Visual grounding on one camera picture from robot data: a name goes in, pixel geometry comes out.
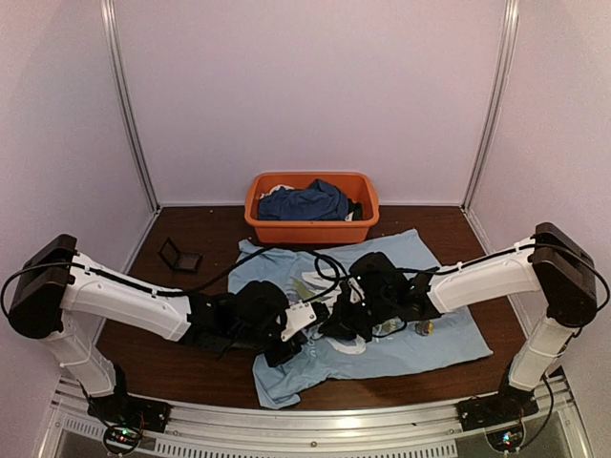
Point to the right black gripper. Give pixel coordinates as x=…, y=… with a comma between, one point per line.
x=340, y=321

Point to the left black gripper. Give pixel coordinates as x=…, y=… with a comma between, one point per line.
x=275, y=359

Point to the light blue printed t-shirt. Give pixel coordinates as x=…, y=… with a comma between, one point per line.
x=394, y=350

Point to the painted round brooch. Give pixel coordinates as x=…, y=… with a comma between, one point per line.
x=424, y=328

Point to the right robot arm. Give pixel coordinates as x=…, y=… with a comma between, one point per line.
x=375, y=290

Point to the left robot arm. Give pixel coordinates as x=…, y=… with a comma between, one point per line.
x=59, y=281

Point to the black open brooch case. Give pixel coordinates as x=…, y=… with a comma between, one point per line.
x=177, y=260

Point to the dark blue garment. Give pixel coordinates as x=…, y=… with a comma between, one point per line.
x=319, y=201

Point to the orange plastic basin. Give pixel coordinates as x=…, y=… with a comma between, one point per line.
x=355, y=186

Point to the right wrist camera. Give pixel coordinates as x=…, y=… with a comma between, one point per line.
x=355, y=293

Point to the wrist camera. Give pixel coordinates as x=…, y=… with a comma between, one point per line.
x=355, y=293
x=301, y=315

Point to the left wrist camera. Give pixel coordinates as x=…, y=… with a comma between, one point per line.
x=301, y=315

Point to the aluminium front rail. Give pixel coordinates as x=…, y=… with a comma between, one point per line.
x=425, y=430

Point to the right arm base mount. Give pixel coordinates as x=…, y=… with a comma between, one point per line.
x=493, y=410

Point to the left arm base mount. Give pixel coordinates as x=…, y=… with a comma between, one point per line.
x=129, y=411

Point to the right aluminium corner post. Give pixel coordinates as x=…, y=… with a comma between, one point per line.
x=504, y=62

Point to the aluminium corner post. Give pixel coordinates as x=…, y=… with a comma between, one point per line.
x=504, y=62
x=109, y=23

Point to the left aluminium corner post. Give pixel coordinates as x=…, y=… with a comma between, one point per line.
x=109, y=23

